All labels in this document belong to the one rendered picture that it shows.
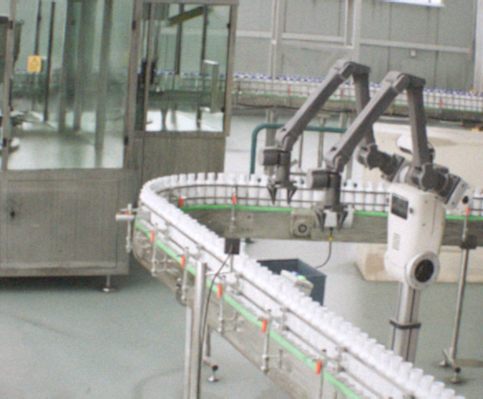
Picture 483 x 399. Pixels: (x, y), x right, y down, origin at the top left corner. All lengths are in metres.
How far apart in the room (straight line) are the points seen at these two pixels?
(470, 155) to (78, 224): 3.12
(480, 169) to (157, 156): 2.93
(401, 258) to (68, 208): 3.76
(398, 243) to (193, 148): 5.66
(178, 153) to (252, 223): 3.74
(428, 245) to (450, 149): 4.32
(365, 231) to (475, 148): 2.61
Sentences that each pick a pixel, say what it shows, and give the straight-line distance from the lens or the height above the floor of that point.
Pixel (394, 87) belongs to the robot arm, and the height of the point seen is 1.88.
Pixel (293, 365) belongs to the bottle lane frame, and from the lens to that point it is 3.69.
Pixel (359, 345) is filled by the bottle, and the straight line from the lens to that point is 3.33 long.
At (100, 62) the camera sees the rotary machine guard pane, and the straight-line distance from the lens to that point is 7.49.
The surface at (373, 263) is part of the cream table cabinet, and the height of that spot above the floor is 0.14.
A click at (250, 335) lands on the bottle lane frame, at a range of 4.05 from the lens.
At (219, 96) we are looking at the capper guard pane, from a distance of 9.79.
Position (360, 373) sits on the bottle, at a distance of 3.30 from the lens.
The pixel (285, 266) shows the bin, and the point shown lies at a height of 0.91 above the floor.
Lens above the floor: 2.17
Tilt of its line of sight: 11 degrees down
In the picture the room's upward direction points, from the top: 3 degrees clockwise
